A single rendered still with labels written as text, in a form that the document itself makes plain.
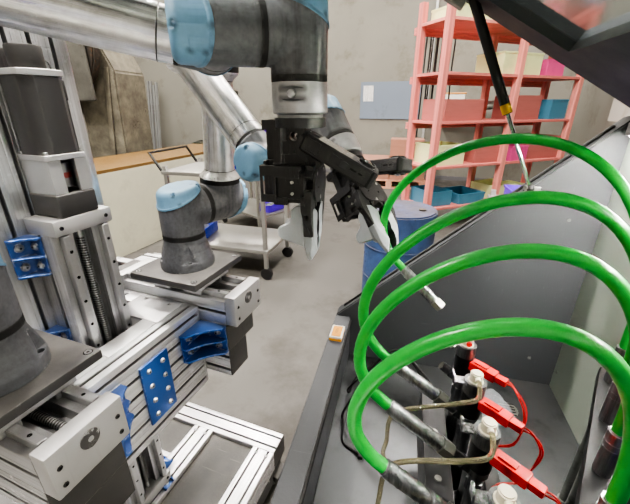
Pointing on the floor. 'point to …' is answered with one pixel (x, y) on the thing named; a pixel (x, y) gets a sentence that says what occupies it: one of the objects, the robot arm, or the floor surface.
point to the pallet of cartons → (389, 157)
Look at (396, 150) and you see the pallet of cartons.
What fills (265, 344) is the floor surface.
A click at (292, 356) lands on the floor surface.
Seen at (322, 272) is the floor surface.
